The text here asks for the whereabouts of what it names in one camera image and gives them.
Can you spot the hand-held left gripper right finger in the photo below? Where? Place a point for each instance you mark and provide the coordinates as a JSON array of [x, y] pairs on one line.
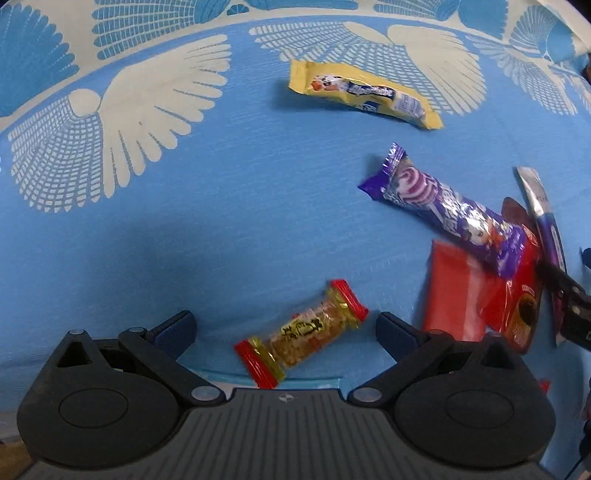
[[392, 332]]

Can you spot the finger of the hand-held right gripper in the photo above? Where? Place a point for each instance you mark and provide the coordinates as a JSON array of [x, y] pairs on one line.
[[575, 314]]

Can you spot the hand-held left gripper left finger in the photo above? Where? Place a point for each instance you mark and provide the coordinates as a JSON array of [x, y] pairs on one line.
[[178, 330]]

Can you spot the dark red snack pouch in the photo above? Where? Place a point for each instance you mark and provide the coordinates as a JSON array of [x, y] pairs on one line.
[[521, 314]]

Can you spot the plain red packet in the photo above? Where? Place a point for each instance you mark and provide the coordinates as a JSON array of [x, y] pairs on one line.
[[448, 295]]

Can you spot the peanut bar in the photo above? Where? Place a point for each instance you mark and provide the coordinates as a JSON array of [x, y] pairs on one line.
[[304, 332]]

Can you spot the silver and purple packet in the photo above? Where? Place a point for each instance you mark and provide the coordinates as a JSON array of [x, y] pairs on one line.
[[538, 194]]

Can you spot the purple lollipop packet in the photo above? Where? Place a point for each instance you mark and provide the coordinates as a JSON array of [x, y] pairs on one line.
[[443, 203]]

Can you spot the yellow snack packet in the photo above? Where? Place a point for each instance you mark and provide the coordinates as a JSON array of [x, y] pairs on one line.
[[364, 92]]

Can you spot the small red snack packet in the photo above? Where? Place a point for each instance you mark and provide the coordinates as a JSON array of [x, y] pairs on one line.
[[544, 386]]

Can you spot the blue printed bed sheet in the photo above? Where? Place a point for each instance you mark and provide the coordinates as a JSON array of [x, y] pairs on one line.
[[231, 207]]

